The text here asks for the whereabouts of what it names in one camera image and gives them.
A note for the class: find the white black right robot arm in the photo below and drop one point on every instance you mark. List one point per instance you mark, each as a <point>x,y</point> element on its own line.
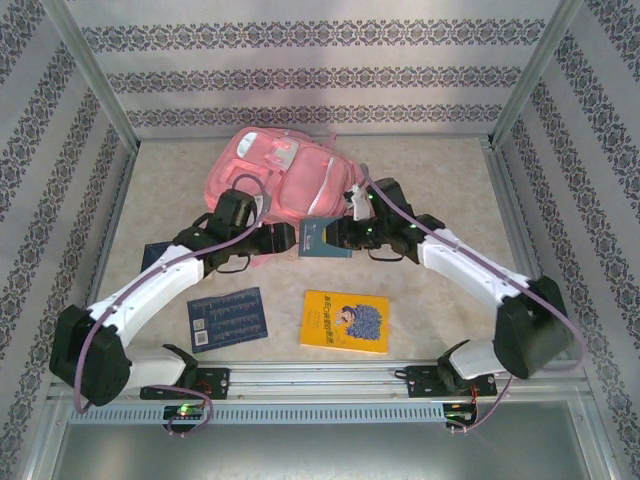
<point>465,265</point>

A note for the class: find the right controller board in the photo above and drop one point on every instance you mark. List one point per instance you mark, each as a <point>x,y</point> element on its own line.
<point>460,415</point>

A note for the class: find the aluminium side rail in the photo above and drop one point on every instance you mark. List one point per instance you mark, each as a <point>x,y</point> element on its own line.
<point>112,220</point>
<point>515,210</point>

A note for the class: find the controller board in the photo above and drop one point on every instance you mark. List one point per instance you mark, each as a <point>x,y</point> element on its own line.
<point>192,412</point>
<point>460,415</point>

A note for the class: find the aluminium mounting rail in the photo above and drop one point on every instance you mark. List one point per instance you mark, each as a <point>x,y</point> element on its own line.
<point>310,380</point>

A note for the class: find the pink student backpack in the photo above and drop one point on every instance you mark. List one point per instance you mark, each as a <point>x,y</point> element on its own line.
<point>305,185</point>

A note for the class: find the left controller board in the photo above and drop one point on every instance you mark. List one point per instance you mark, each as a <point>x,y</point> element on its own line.
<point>192,412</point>

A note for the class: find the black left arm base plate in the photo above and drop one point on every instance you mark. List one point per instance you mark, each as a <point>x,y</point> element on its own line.
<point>220,382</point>

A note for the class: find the large teal book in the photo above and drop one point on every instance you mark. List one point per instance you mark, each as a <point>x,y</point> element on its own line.
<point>315,240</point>

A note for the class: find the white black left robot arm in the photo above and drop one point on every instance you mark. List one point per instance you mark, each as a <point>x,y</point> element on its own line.
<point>150,290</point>

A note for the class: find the dark blue white-print book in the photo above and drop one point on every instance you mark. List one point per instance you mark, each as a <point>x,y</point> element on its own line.
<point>230,320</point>

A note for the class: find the grey metal sheet panel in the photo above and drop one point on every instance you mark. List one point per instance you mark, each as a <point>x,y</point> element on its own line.
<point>320,455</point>

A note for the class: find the navy book with beige label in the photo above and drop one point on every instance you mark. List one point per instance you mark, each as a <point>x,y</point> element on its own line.
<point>152,257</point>

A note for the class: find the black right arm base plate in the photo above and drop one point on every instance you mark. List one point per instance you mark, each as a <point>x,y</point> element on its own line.
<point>420,382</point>

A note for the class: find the aluminium frame post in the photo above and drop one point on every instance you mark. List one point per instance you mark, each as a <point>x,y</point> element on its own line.
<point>96,75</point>
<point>531,75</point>

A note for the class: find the yellow illustrated book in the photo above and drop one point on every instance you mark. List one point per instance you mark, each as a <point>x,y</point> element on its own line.
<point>325,320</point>

